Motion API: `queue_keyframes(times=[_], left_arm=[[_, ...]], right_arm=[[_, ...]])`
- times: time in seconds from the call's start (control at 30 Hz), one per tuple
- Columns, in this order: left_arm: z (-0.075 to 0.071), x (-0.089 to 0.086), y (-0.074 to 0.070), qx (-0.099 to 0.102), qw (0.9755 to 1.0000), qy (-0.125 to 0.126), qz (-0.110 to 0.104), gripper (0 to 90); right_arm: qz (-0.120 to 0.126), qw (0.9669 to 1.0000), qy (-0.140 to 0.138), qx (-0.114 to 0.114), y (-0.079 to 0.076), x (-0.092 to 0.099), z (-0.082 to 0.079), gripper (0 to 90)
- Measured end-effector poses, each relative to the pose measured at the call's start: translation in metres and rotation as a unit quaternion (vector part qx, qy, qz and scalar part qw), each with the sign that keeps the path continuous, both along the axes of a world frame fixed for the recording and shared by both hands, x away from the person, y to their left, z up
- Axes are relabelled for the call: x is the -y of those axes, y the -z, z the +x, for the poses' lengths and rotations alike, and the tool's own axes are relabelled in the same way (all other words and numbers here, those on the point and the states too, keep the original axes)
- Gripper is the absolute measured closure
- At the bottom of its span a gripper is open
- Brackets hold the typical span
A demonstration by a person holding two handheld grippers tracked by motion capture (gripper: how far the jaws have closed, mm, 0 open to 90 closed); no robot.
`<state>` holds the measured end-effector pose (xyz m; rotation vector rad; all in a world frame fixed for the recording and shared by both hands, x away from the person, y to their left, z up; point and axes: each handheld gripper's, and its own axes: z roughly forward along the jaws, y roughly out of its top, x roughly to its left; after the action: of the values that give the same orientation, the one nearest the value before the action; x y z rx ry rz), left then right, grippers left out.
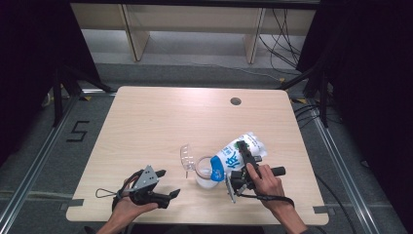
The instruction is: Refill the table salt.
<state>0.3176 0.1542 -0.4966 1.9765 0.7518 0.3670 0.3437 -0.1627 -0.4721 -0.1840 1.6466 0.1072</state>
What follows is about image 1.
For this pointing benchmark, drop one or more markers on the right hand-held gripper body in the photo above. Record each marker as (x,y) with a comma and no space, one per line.
(242,182)

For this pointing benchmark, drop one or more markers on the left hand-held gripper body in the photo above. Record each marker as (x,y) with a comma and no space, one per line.
(146,179)

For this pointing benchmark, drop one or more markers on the white and blue milk pouch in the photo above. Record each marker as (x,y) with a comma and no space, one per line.
(229,159)

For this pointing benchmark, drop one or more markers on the clear hinged jar lid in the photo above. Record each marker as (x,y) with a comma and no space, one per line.
(187,159)

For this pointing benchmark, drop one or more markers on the clear glass jar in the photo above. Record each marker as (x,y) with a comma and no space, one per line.
(203,177)

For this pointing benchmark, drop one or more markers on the person's right hand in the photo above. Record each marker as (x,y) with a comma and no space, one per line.
(271,191)

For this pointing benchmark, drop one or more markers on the person's left hand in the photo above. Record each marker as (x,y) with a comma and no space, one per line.
(126,213)

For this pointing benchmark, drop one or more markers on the yellow black tape marker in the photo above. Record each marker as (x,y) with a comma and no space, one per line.
(298,100)
(87,97)

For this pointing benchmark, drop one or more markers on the grey tape strip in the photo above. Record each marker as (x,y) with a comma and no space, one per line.
(76,202)
(321,209)

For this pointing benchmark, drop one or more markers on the black metal stand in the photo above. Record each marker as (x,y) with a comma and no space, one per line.
(58,97)
(323,97)

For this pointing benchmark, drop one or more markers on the beige wooden shelf unit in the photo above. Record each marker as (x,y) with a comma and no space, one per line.
(195,19)

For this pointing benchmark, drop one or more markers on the black curtain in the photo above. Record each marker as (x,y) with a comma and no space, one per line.
(373,81)
(32,65)

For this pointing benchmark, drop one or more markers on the aluminium floor rail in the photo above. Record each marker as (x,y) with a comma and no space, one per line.
(344,172)
(35,162)

